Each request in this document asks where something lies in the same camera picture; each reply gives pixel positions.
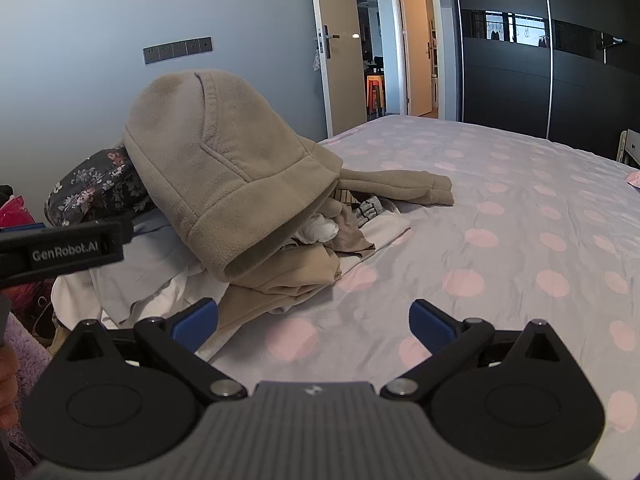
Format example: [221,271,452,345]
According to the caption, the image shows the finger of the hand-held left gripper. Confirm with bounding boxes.
[0,219,135,252]

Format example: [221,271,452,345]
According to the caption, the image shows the tan trousers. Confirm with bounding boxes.
[215,202,376,341]

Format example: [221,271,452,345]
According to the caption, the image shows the black sliding wardrobe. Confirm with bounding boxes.
[446,0,640,162]

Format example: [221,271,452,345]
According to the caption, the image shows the red plastic bag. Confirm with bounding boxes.
[0,195,56,341]

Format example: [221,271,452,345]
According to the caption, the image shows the beige fleece hoodie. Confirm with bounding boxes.
[122,70,456,283]

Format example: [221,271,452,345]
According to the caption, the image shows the hallway door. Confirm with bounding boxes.
[391,0,442,119]

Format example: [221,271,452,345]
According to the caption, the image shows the beige room door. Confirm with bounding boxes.
[307,0,369,139]

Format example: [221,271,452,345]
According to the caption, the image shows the pale blue cloth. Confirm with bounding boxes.
[90,209,211,311]

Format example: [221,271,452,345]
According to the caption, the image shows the white sock bundle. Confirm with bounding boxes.
[294,212,342,247]

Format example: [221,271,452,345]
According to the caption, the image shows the person's left hand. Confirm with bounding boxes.
[0,347,21,428]

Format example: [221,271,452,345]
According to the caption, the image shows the cream cloth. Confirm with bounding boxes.
[357,210,414,262]

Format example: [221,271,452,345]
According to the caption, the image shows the white cloth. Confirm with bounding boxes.
[51,260,232,332]

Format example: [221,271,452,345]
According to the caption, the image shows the orange stool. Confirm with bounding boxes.
[366,74,386,116]

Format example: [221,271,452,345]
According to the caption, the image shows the grey striped sock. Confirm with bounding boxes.
[354,197,390,229]

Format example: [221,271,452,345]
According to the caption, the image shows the white nightstand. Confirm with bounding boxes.
[619,129,640,169]

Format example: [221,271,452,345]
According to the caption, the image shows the metal door handle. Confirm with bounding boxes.
[316,25,341,59]

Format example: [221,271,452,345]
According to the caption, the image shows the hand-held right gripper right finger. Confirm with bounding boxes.
[380,299,576,403]

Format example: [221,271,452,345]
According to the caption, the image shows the dark floral bag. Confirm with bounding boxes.
[44,146,156,226]

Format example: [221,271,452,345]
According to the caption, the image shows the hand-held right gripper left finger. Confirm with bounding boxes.
[52,298,248,403]

